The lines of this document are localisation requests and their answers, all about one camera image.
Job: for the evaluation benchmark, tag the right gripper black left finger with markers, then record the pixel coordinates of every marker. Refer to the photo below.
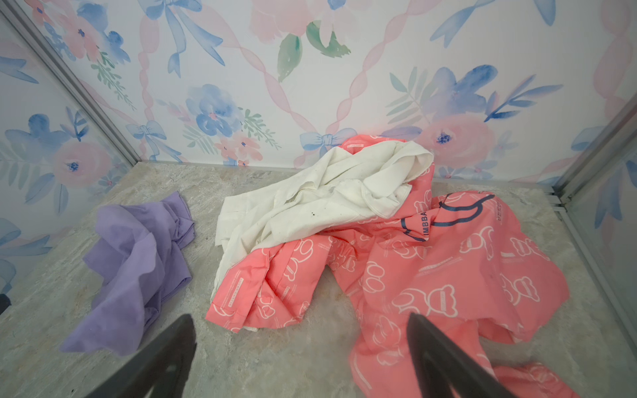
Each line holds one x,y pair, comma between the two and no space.
161,369

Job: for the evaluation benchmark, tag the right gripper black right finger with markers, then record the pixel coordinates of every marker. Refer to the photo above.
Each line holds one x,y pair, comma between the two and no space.
445,370

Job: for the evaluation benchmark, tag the purple cloth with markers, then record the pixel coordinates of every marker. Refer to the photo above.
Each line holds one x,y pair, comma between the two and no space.
139,257

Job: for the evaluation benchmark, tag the pink printed cloth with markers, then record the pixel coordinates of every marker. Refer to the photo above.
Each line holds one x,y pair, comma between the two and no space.
461,260

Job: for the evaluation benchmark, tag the white cloth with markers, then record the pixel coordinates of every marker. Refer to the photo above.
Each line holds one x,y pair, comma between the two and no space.
341,188

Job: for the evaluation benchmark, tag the right floor aluminium rail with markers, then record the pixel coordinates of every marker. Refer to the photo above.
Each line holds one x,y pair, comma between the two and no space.
584,249

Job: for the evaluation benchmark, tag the right corner aluminium post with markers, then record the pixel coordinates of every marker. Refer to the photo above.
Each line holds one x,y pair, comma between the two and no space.
616,140

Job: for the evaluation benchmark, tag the corner aluminium post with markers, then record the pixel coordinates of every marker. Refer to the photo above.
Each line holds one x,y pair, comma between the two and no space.
616,140
28,31

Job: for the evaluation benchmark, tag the left corner aluminium post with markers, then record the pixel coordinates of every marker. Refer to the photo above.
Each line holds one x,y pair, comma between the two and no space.
28,31

